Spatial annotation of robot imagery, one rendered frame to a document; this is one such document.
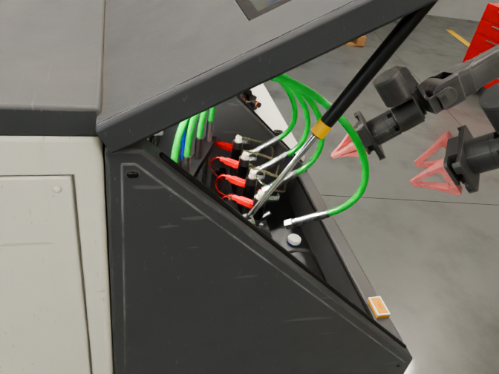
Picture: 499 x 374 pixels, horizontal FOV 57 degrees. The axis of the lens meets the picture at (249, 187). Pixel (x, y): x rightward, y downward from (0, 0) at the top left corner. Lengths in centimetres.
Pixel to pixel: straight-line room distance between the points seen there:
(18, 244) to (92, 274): 10
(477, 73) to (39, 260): 85
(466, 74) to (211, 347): 71
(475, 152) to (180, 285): 49
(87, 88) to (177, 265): 26
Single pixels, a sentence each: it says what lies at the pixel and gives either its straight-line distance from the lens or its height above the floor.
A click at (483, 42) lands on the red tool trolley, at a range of 531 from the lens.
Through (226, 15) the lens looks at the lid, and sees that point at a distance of 55.
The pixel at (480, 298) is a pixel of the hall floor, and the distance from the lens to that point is 280.
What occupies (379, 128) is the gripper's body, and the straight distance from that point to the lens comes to 100.
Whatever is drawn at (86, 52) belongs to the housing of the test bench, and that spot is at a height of 150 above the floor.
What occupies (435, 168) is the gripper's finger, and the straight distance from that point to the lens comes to 79.
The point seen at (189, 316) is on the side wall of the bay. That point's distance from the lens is 72.
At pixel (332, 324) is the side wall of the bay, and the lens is 83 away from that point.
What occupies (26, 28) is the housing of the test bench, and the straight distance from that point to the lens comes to 69.
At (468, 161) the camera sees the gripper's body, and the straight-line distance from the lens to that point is 80.
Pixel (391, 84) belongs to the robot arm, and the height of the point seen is 140.
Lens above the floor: 173
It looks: 36 degrees down
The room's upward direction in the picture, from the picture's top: 10 degrees clockwise
